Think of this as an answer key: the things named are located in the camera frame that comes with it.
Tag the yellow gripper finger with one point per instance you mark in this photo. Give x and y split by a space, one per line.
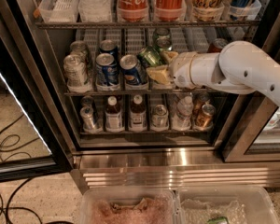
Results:
168 56
160 74

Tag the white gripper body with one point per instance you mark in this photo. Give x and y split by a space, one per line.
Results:
183 70

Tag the green soda can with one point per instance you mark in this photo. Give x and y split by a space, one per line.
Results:
163 44
149 57
161 32

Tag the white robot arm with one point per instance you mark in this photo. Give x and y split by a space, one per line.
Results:
240 68

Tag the front blue pepsi can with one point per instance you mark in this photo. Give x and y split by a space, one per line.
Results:
132 70

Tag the rear red cola can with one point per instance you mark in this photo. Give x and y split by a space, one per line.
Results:
217 45

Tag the rear gold can bottom shelf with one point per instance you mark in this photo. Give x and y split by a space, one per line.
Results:
200 100

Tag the gold can shelf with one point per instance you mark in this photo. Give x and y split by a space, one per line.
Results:
205 116
200 100

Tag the silver can bottom shelf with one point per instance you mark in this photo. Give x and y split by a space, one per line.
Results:
159 116

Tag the right tall coca-cola can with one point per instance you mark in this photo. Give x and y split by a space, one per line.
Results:
168 10

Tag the tall coca-cola can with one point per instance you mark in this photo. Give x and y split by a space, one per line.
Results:
132 10
168 10

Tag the blue white soda can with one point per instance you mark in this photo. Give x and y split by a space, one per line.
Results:
107 70

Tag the stainless steel fridge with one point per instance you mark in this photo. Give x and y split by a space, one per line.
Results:
155 157

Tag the rear blue soda can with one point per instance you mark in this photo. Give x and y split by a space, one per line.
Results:
110 47

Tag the left tall coca-cola can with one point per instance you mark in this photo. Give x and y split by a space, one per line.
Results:
132 10

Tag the front gold can bottom shelf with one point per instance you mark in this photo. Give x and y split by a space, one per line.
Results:
205 116

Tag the rear silver slim can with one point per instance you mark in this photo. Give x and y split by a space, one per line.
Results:
87 101

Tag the silver slim can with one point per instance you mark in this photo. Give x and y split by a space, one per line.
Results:
89 118
87 101

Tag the front silver slim can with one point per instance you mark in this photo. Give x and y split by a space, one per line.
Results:
89 118

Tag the front white soda can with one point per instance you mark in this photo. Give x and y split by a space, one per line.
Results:
75 70

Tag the rear white soda can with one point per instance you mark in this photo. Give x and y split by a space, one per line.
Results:
81 48

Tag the right glass fridge door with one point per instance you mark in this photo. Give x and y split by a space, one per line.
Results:
256 135

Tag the empty clear tray top shelf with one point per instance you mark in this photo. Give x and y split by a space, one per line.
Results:
59 10

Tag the open glass fridge door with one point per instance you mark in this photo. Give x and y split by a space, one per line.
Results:
31 142

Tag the green can in bin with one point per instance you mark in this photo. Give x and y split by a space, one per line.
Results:
218 220

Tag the clear water bottle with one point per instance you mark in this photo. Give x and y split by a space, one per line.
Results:
183 114

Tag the right brown drink bottle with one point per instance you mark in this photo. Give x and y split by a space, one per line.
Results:
138 114

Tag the brown drink bottle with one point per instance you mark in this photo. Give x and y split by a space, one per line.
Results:
113 114
138 114

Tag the left brown drink bottle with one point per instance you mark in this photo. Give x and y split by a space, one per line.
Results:
113 114

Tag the right clear plastic bin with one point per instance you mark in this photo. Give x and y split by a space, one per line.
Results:
258 205

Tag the clear plastic bin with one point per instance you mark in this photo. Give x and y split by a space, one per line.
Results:
122 196
258 205

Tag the pink bubble wrap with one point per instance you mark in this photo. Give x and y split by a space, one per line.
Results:
147 211

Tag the clear bubble wrap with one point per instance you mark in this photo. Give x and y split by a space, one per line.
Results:
198 212

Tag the left clear plastic bin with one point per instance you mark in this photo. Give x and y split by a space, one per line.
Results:
122 196

